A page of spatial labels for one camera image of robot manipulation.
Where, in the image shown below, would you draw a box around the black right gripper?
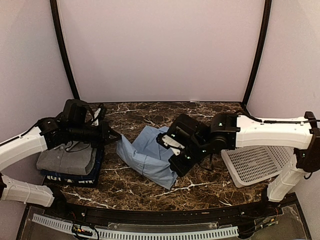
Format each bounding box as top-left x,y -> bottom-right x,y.
167,140 -> 211,177

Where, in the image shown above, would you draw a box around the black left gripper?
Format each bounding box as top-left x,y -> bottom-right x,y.
68,120 -> 122,148

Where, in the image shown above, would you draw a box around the light blue long sleeve shirt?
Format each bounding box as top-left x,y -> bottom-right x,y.
116,126 -> 178,190

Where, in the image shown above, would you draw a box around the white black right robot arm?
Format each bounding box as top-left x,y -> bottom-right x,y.
158,111 -> 320,217

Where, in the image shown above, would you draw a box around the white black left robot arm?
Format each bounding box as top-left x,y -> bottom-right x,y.
0,118 -> 121,218

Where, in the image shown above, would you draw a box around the folded navy plaid shirt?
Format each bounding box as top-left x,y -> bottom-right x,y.
40,148 -> 104,180

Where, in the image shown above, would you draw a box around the folded grey button shirt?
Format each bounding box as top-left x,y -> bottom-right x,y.
36,143 -> 97,176

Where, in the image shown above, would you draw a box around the folded black printed shirt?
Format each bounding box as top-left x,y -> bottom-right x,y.
44,175 -> 99,188

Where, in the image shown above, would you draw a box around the white plastic mesh basket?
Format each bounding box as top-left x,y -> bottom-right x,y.
221,146 -> 294,188

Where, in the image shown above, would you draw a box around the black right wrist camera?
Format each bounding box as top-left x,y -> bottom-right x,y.
156,113 -> 210,156

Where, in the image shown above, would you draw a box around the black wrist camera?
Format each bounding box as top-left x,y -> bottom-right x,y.
156,113 -> 210,156
59,99 -> 107,126

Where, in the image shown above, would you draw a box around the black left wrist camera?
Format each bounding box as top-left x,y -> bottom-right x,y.
59,99 -> 107,126

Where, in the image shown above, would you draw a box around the black front rail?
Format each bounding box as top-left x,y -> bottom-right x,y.
26,192 -> 300,227

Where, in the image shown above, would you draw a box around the white slotted cable duct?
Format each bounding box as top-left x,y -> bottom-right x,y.
31,213 -> 239,240

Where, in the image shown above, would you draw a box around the black left frame post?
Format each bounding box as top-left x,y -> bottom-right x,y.
49,0 -> 81,100

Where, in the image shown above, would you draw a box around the black frame post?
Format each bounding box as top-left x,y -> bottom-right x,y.
49,0 -> 81,100
241,0 -> 272,110

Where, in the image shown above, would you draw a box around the black right frame post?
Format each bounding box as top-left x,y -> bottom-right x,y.
241,0 -> 272,110

